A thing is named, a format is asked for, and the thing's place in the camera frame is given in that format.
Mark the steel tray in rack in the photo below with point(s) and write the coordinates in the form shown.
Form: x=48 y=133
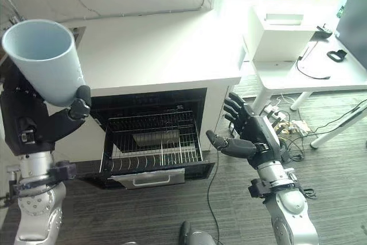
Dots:
x=156 y=139

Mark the white box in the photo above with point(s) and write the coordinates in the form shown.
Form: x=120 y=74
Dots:
x=279 y=35

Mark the white dishwasher drawer front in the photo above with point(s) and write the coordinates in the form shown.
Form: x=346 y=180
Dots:
x=149 y=180

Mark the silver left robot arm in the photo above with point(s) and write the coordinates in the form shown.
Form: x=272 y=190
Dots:
x=35 y=199

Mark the light blue plastic cup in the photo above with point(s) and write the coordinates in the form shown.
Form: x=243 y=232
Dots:
x=46 y=58

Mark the black monitor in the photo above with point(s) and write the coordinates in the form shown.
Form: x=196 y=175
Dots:
x=352 y=24

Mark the white counter cabinet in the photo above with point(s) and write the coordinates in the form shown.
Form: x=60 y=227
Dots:
x=152 y=52

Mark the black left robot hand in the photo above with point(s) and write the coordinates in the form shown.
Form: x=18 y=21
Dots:
x=25 y=118

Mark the white desk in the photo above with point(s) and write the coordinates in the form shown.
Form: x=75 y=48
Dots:
x=312 y=67

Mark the robot leg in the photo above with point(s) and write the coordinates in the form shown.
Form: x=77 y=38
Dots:
x=195 y=235

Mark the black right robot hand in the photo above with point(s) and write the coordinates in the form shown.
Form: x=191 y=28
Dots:
x=252 y=130

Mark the black built-in dishwasher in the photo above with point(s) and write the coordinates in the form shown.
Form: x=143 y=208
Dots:
x=152 y=130

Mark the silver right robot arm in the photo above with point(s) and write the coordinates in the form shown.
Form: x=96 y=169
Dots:
x=286 y=199

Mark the small black device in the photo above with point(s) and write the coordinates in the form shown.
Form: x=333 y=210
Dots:
x=324 y=30

